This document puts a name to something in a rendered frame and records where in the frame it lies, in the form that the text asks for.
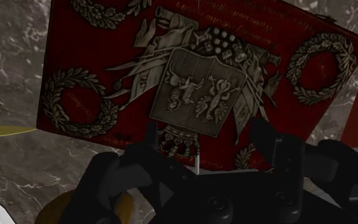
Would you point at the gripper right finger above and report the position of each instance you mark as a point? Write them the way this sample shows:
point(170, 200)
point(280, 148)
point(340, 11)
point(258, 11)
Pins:
point(290, 167)

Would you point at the red book with silver crest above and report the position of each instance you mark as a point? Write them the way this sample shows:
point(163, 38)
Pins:
point(135, 46)

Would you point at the brown round object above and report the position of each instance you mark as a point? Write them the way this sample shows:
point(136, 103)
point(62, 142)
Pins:
point(50, 211)

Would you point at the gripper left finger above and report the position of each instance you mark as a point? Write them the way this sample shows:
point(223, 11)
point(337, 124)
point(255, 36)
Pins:
point(126, 176)

